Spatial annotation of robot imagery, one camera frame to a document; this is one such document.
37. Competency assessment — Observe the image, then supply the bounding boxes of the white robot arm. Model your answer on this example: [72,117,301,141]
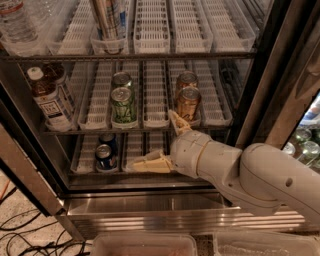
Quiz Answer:
[128,110,320,225]

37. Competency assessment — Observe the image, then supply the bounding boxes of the rear orange soda can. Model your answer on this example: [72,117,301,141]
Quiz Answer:
[175,70,198,95]

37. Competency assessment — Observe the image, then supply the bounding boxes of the front tea bottle white cap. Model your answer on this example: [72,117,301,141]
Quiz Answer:
[27,67,72,132]

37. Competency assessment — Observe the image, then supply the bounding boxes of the rear blue soda can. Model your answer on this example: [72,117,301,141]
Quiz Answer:
[99,133,118,155]

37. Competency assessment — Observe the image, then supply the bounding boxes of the steel fridge frame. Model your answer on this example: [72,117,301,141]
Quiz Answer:
[0,0,320,239]

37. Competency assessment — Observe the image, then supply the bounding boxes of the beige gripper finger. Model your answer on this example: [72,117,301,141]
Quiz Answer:
[168,109,191,136]
[127,149,173,173]

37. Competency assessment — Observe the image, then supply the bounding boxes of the blue soda can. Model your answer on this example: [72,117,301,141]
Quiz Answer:
[95,144,116,170]
[99,133,118,155]

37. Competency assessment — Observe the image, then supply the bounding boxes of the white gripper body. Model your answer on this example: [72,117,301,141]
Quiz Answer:
[170,130,211,178]

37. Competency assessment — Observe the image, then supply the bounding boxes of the clear plastic bin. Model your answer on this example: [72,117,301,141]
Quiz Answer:
[213,231,320,256]
[90,233,198,256]

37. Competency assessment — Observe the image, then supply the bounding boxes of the front blue soda can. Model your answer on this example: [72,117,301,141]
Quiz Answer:
[95,144,116,170]

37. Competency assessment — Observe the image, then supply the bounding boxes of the green soda can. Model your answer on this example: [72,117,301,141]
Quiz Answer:
[111,72,132,89]
[111,87,137,124]

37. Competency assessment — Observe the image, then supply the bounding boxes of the front orange soda can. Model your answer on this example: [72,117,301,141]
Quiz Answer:
[177,86,201,122]

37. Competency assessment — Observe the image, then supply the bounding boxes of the tall slim can top shelf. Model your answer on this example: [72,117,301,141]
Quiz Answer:
[89,0,126,40]

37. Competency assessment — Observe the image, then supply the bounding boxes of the clear plastic bin right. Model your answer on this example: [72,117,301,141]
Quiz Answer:
[213,231,320,256]

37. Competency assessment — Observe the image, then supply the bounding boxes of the black floor cables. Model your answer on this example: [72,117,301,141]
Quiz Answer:
[0,186,93,256]

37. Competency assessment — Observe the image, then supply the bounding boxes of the rear tea bottle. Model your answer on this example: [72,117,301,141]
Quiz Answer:
[43,63,75,113]

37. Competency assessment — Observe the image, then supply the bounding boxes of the orange soda can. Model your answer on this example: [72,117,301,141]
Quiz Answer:
[175,70,198,95]
[177,86,201,122]

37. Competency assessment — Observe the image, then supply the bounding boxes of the clear plastic bin left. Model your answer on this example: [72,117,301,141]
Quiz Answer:
[90,233,198,256]

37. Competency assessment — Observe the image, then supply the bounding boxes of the cans behind right glass door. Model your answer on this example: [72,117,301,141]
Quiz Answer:
[282,93,320,173]

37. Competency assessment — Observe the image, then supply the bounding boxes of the clear water bottle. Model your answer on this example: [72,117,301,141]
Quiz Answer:
[0,0,37,43]

